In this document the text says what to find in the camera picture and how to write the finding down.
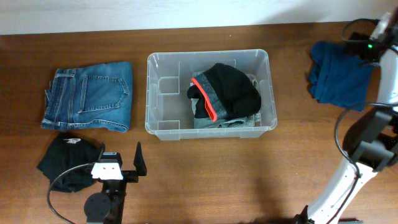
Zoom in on blue denim jeans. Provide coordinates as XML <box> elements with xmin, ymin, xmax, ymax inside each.
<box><xmin>41</xmin><ymin>62</ymin><xmax>133</xmax><ymax>133</ymax></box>

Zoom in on black garment with red band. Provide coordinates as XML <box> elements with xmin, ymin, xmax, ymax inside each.
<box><xmin>187</xmin><ymin>63</ymin><xmax>262</xmax><ymax>122</ymax></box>

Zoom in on left black camera cable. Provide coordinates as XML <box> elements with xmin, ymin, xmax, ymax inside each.
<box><xmin>46</xmin><ymin>162</ymin><xmax>95</xmax><ymax>224</ymax></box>

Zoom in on dark blue shirt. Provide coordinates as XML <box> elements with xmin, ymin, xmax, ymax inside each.
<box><xmin>307</xmin><ymin>41</ymin><xmax>373</xmax><ymax>111</ymax></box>

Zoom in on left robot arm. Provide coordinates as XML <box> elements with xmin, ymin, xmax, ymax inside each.
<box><xmin>84</xmin><ymin>143</ymin><xmax>147</xmax><ymax>224</ymax></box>

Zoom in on light wash jeans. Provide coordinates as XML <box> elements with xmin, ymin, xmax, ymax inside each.
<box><xmin>191</xmin><ymin>74</ymin><xmax>261</xmax><ymax>129</ymax></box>

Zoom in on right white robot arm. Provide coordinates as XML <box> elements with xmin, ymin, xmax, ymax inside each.
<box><xmin>292</xmin><ymin>29</ymin><xmax>397</xmax><ymax>223</ymax></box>

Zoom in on clear plastic storage bin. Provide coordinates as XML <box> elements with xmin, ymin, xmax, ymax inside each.
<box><xmin>145</xmin><ymin>49</ymin><xmax>277</xmax><ymax>141</ymax></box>

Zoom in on right black camera cable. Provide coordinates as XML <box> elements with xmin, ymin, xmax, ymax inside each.
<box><xmin>326</xmin><ymin>17</ymin><xmax>398</xmax><ymax>224</ymax></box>

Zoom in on black camera cable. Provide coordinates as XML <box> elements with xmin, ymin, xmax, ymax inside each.
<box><xmin>326</xmin><ymin>17</ymin><xmax>398</xmax><ymax>224</ymax></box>
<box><xmin>46</xmin><ymin>162</ymin><xmax>95</xmax><ymax>224</ymax></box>

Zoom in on black shirt with white logo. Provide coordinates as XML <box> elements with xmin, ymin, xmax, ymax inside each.
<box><xmin>37</xmin><ymin>133</ymin><xmax>100</xmax><ymax>193</ymax></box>

